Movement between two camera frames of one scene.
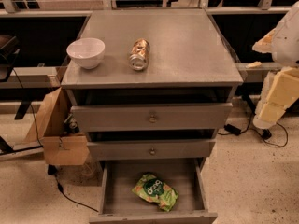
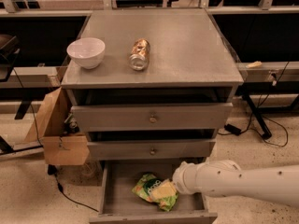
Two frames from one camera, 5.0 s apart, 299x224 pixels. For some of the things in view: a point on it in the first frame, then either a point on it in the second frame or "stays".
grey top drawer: [208, 117] stays
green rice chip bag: [149, 188] stays
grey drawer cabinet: [165, 86] stays
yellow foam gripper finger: [281, 88] → [165, 189]
